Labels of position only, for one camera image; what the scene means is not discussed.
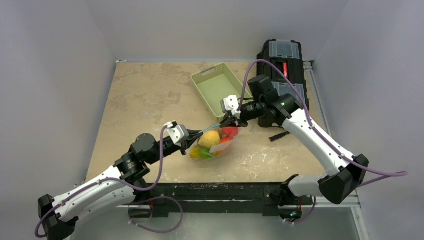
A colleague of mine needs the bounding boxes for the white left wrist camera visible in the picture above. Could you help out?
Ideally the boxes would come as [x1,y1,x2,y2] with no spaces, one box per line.
[163,121,190,147]

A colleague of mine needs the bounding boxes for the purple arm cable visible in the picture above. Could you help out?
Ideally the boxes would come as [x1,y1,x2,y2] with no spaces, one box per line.
[34,125,170,239]
[239,59,409,188]

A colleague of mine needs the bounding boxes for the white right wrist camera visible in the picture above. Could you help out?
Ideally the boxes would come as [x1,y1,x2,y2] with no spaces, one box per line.
[220,95,241,119]

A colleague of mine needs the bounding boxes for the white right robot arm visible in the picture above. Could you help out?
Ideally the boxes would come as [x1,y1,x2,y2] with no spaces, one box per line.
[220,75,369,206]

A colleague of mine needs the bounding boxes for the yellow fake lemon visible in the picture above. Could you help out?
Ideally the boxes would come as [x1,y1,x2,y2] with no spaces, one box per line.
[198,130,221,149]

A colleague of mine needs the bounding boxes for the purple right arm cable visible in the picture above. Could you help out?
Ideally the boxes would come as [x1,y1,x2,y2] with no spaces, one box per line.
[239,59,409,188]

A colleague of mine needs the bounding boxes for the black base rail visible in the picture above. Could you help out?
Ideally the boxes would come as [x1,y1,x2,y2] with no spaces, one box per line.
[133,182,314,221]

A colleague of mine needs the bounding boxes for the green perforated plastic basket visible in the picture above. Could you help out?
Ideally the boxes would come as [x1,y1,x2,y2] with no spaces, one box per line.
[190,62,243,122]

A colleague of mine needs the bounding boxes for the clear zip bag blue seal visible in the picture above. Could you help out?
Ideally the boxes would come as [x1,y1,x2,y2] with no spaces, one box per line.
[189,125,241,161]

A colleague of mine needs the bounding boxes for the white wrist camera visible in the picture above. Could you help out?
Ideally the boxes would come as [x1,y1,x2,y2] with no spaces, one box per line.
[163,121,190,147]
[220,95,241,119]

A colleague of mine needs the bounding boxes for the red fake apple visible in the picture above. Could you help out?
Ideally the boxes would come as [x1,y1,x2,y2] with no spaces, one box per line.
[222,126,239,138]

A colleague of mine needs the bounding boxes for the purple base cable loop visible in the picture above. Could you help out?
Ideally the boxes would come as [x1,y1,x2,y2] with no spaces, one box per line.
[128,196,184,234]

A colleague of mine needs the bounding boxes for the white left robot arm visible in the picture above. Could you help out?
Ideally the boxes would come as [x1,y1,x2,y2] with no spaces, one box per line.
[34,122,204,240]

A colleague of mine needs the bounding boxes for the green yellow fake mango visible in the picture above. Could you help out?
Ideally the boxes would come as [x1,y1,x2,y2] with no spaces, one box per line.
[189,146,216,160]

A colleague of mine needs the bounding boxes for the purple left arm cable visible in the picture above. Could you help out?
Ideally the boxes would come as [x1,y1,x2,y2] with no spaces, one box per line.
[34,125,170,239]

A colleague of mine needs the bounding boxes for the black toolbox clear lids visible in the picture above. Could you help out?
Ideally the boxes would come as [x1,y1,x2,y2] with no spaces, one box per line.
[256,39,310,108]

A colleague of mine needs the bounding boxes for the red orange fake tomato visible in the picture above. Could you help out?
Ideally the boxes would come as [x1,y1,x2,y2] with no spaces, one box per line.
[214,136,234,155]

